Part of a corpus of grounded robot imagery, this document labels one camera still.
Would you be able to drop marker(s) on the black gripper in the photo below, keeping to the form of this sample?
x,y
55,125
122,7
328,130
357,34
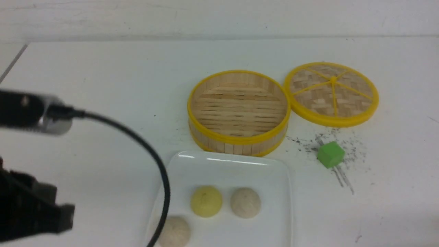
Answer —
x,y
28,207

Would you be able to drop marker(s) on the yellow steamed bun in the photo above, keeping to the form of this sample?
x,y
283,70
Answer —
x,y
206,201

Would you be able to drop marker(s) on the white steamed bun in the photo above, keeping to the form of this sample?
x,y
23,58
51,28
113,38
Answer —
x,y
176,232
245,203

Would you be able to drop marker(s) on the white steamed bun on plate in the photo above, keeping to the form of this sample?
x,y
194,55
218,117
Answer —
x,y
176,232

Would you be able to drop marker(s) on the white rectangular plate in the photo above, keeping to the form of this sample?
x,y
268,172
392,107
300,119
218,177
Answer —
x,y
272,227

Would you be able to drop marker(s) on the yellow rimmed bamboo steamer basket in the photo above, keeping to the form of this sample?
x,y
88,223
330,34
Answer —
x,y
238,112

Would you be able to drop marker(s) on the green cube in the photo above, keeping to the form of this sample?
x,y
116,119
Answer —
x,y
330,154

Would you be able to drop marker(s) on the yellow rimmed bamboo steamer lid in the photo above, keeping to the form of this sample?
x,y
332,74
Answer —
x,y
331,94

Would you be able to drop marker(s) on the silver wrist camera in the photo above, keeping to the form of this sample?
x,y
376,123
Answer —
x,y
25,111

